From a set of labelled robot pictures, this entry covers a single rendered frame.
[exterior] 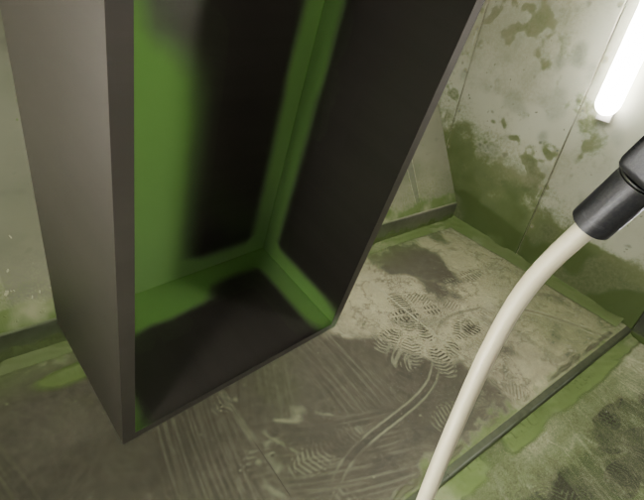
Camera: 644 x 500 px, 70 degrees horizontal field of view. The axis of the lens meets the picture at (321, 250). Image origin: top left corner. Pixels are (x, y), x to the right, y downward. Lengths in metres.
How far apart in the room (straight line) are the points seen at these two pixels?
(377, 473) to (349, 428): 0.17
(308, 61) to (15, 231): 1.15
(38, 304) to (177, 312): 0.68
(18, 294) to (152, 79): 1.07
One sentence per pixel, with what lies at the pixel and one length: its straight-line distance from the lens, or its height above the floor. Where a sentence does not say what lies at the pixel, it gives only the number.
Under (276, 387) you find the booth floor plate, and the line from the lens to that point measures 1.69.
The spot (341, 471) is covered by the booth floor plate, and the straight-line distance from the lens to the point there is 1.54.
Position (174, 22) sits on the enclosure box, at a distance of 0.93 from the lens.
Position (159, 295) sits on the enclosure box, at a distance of 1.30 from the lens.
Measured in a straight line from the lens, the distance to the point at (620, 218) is 0.36.
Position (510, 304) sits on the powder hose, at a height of 1.11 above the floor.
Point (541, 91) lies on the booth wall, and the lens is 2.61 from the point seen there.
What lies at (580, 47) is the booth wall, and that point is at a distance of 2.54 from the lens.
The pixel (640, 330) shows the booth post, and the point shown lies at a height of 0.06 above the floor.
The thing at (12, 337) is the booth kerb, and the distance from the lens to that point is 1.85.
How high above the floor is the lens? 1.34
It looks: 33 degrees down
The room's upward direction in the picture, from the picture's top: 9 degrees clockwise
